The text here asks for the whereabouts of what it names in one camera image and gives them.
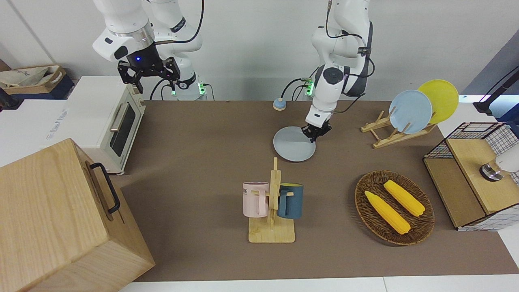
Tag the light blue plate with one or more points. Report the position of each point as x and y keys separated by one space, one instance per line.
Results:
x=411 y=110

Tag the teal mug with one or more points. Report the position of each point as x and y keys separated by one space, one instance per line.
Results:
x=292 y=202

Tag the cardboard box with bag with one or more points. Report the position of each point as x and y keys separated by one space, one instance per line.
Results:
x=28 y=79

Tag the wooden cabinet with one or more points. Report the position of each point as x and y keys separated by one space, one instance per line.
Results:
x=48 y=211

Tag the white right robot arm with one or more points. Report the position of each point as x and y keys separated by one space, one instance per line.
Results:
x=121 y=20

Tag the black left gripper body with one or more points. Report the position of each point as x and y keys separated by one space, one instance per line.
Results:
x=318 y=129

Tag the white toaster oven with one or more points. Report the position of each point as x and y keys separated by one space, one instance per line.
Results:
x=93 y=113

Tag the white and silver cylinder fixture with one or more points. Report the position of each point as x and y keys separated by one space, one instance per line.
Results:
x=509 y=160

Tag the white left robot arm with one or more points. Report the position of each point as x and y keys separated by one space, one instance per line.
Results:
x=344 y=40

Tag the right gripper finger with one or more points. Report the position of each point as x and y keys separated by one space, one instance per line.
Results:
x=138 y=84
x=173 y=73

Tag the yellow plate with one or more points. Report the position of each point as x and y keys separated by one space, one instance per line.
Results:
x=444 y=97

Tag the gray round plate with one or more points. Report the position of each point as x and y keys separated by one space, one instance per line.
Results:
x=292 y=146

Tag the blue and wood knob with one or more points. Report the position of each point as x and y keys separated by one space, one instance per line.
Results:
x=279 y=105

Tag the wooden dish rack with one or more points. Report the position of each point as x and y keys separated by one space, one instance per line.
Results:
x=389 y=142

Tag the pink mug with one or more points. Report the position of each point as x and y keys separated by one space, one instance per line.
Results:
x=253 y=200

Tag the round wicker basket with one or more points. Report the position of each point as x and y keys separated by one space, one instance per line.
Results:
x=377 y=180

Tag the yellow corn cob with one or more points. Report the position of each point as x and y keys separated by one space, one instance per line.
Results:
x=387 y=213
x=405 y=198

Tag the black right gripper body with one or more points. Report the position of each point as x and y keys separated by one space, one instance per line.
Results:
x=150 y=71

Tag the wooden mug tree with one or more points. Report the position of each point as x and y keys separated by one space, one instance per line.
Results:
x=271 y=235

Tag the dark blue bin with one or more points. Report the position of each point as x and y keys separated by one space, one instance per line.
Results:
x=61 y=91

